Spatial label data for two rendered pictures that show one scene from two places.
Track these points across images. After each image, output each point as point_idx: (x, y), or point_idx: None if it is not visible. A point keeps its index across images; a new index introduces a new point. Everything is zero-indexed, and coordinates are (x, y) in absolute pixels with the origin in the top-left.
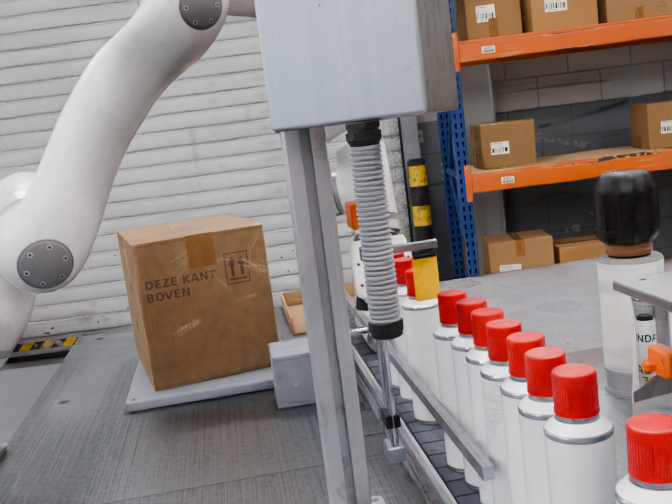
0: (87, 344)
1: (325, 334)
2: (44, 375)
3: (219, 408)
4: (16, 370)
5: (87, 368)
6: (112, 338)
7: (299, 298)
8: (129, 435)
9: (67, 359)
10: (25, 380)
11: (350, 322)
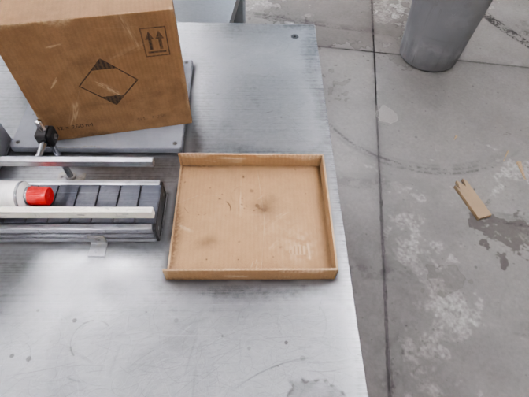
0: (279, 31)
1: None
2: (199, 18)
3: (9, 108)
4: (229, 3)
5: (197, 37)
6: (289, 43)
7: (322, 177)
8: (5, 67)
9: (237, 24)
10: (194, 11)
11: (85, 194)
